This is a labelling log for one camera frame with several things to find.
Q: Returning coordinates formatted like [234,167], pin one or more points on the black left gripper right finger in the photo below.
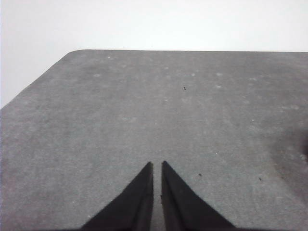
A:
[183,207]

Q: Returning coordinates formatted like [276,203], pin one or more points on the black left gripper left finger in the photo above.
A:
[132,207]

